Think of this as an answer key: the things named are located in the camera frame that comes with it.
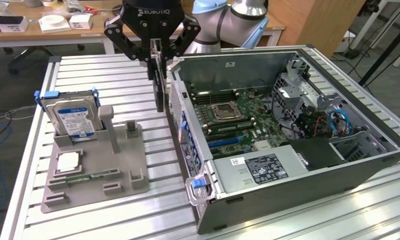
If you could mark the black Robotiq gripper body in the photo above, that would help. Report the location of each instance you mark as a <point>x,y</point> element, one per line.
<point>154,20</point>

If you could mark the black graphics card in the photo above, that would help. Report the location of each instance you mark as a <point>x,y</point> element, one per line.
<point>160,95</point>

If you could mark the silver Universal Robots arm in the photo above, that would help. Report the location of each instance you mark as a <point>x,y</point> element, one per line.
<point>220,22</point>

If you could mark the wooden desk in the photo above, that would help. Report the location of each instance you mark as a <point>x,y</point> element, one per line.
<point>87,33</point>

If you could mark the small white cardboard box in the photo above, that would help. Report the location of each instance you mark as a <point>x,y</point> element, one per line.
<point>80,22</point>

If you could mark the white round part on box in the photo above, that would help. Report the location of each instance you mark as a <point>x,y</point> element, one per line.
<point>55,22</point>

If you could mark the black office chair base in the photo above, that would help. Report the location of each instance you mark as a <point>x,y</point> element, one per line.
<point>23,56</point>

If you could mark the CPU socket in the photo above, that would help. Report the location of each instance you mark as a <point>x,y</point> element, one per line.
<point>226,111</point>

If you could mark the hard disk in blue caddy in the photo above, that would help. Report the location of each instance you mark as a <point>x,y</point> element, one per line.
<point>74,117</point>

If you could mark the white box with black lid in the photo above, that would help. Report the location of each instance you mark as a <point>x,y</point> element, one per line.
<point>11,23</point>

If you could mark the installed RAM sticks pair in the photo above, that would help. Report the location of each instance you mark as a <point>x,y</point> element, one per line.
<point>230,127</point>

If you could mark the wooden cabinet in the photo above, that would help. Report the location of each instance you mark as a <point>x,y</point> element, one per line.
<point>314,22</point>

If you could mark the green motherboard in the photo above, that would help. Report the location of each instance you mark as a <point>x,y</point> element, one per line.
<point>254,120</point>

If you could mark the metal disk bay cage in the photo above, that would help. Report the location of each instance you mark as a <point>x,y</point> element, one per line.
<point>291,100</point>

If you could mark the blue expansion slot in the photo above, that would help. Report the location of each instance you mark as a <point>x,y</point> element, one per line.
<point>224,142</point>

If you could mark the grey parts rack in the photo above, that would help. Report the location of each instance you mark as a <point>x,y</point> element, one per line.
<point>100,160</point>

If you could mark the small silver heat sink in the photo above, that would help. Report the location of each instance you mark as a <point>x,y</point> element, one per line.
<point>262,145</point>

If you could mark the silver CPU chip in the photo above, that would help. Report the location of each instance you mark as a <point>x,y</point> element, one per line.
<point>68,162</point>

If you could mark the green RAM stick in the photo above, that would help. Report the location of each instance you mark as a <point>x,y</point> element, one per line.
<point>84,177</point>

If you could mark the grey power supply unit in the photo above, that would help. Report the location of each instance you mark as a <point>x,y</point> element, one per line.
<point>240,172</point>

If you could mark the blue case latch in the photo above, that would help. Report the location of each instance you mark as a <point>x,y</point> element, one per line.
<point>198,184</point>

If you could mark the black slanted pole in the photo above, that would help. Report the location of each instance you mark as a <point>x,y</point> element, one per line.
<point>383,52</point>

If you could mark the open black PC case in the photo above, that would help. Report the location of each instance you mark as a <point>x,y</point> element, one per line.
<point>287,195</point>

